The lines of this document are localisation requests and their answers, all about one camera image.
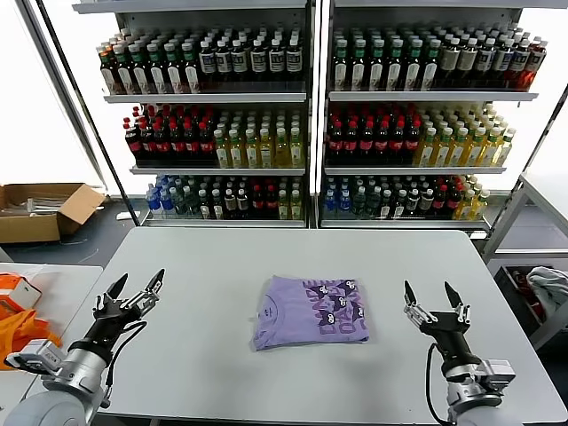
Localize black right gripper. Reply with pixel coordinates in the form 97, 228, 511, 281
403, 280, 484, 375

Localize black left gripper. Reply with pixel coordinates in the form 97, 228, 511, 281
69, 268, 166, 357

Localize purple t-shirt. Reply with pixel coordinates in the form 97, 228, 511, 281
251, 274, 370, 352

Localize black storage bin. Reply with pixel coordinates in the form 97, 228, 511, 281
492, 264, 568, 339

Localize red cloth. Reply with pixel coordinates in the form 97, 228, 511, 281
510, 269, 546, 324

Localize orange white carton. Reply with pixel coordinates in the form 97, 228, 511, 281
0, 273, 43, 320

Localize grey crumpled cloth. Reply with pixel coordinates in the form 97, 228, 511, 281
525, 265, 568, 312

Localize grey metal cart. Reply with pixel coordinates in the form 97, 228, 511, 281
480, 171, 568, 352

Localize brown cardboard box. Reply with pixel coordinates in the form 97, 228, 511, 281
0, 182, 108, 245

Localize clear plastic packed parts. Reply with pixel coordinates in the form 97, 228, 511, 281
0, 191, 68, 218

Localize thin black pole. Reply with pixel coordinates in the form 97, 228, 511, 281
514, 83, 568, 187
35, 0, 142, 228

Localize grey metal shelf unit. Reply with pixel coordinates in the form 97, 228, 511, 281
317, 0, 541, 232
72, 0, 317, 230

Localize dark bottle green label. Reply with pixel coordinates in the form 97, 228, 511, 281
181, 39, 201, 94
403, 38, 423, 92
146, 41, 168, 95
350, 38, 369, 92
367, 38, 387, 92
112, 43, 134, 95
332, 38, 351, 92
128, 42, 151, 95
421, 38, 442, 92
163, 40, 185, 94
385, 38, 405, 92

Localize dark bottle orange label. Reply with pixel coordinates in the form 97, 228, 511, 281
98, 43, 117, 95

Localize dark bottle white blue label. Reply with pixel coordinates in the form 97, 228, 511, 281
231, 38, 249, 86
215, 38, 233, 86
474, 37, 498, 88
267, 37, 287, 86
492, 38, 516, 88
198, 38, 217, 86
249, 38, 269, 86
285, 37, 304, 86
508, 39, 533, 89

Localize red drink bottle white label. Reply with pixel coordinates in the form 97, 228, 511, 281
523, 40, 549, 90

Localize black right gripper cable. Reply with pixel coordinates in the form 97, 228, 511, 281
425, 343, 449, 425

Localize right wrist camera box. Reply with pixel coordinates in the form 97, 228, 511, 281
477, 359, 517, 394

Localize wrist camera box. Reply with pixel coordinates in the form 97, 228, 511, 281
4, 339, 63, 376
477, 359, 517, 394

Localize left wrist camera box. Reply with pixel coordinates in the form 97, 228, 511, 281
4, 339, 63, 376

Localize grey metal frame post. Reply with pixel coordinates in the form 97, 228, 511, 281
12, 0, 108, 190

